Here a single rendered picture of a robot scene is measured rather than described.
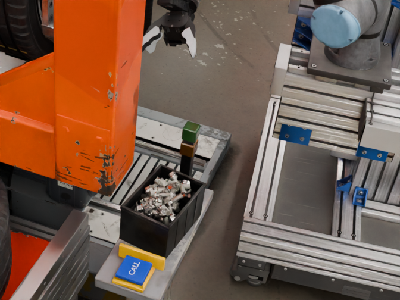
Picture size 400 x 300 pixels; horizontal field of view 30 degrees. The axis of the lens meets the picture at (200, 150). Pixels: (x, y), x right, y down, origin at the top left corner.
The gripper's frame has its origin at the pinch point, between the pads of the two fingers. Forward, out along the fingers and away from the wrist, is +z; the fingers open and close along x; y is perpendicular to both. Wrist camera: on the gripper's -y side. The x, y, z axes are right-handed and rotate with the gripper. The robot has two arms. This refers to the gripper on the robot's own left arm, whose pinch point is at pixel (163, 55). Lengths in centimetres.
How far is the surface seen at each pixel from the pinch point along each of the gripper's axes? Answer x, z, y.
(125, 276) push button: 0, 53, 18
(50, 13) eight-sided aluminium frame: 36.9, -12.0, 0.2
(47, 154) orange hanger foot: 26.3, 27.6, 8.4
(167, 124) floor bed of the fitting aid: 33, -39, 92
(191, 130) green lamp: -6.6, 11.0, 16.7
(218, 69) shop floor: 30, -90, 122
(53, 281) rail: 23, 54, 29
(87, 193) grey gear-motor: 31, 19, 45
